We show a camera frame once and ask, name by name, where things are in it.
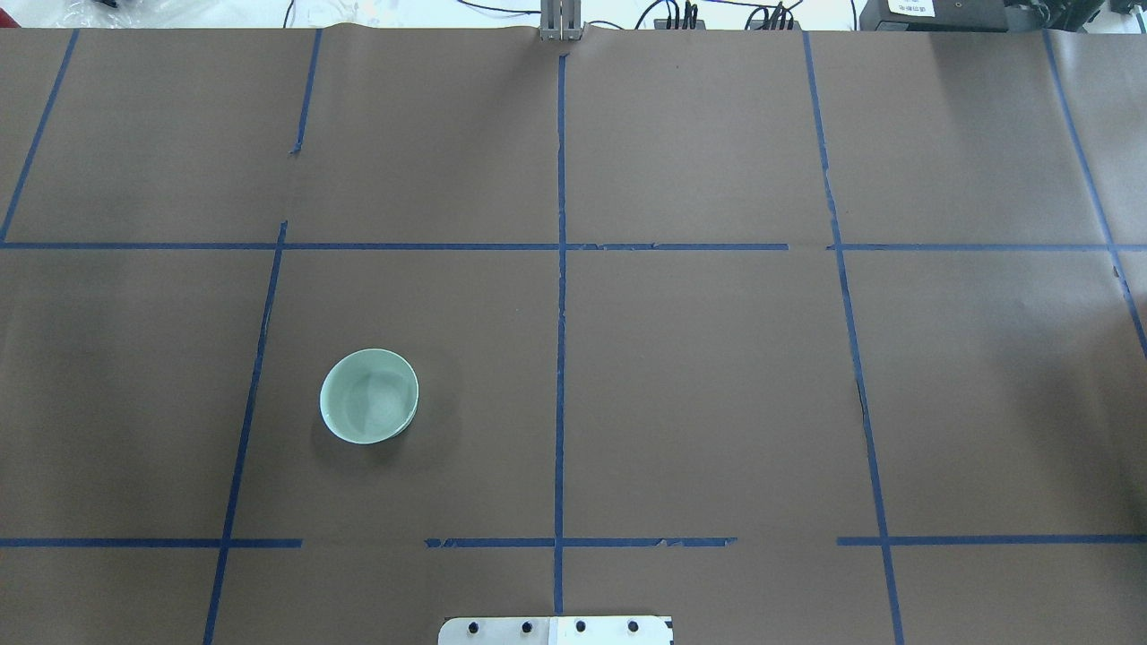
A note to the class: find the black power strip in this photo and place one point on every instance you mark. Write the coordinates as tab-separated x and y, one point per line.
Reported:
775	17
679	16

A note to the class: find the black power strip left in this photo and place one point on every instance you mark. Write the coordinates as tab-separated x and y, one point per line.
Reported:
679	16

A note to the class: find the black power strip right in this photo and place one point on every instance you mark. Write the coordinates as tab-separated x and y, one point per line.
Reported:
775	17

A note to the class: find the grey aluminium frame post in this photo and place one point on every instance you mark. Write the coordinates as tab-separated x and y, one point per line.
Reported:
560	20

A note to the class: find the black computer box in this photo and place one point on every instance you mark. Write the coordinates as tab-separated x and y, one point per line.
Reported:
958	16

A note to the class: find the light green bowl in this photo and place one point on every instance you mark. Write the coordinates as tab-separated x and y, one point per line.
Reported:
369	397

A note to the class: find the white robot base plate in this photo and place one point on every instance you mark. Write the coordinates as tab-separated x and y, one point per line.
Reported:
585	629

